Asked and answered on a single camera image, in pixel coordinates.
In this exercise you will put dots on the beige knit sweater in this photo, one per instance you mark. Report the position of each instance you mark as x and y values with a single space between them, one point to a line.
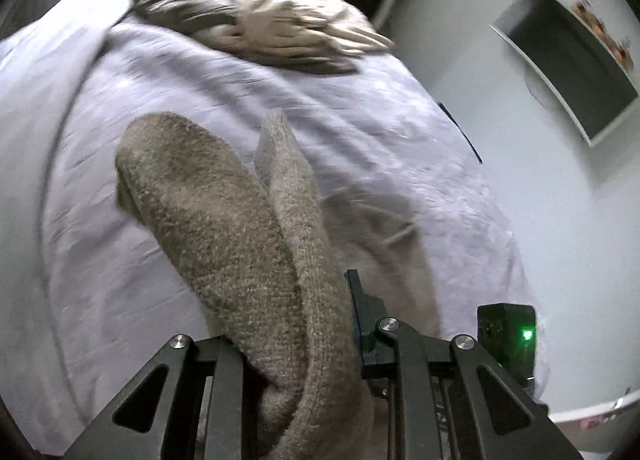
215 220

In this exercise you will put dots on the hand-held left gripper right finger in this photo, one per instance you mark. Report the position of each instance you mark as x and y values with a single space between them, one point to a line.
369 335

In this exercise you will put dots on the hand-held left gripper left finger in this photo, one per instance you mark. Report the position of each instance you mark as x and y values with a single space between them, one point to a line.
225 390

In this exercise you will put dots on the white wall shelf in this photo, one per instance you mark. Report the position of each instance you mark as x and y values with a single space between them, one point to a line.
565 60

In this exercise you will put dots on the pile of beige patterned clothes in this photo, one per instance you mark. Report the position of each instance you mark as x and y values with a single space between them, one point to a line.
280 25

